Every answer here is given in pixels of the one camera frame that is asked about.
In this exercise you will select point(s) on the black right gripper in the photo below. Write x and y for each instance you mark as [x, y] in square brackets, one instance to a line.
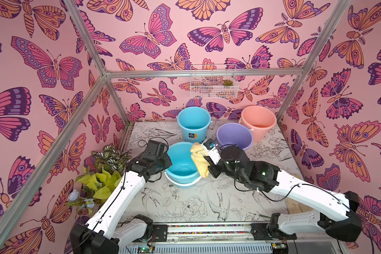
[211, 168]

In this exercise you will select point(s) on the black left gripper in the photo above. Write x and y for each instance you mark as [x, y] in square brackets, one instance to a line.
[166, 161]

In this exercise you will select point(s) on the purple plastic bucket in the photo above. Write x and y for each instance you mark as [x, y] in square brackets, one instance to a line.
[235, 134]

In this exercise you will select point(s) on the light blue bucket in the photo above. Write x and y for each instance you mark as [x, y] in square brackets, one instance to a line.
[183, 171]
[194, 122]

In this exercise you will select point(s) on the yellow cleaning cloth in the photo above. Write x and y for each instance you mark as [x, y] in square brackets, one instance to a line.
[198, 154]

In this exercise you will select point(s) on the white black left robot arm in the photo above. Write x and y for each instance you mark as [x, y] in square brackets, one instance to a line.
[114, 206]

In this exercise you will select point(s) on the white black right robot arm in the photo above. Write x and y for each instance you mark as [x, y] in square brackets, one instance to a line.
[332, 213]

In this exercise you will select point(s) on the pink plastic bucket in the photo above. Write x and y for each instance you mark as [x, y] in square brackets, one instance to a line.
[258, 120]

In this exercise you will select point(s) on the potted green leafy plant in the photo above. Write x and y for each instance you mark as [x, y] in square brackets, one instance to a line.
[102, 172]

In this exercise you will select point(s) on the small green succulent plant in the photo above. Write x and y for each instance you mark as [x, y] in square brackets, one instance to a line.
[227, 82]

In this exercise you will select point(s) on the beige work glove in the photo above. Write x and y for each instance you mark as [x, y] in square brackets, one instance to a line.
[295, 207]

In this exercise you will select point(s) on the white wire wall basket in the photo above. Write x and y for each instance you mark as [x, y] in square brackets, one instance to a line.
[207, 83]

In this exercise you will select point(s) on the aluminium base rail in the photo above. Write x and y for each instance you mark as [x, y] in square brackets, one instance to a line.
[228, 238]

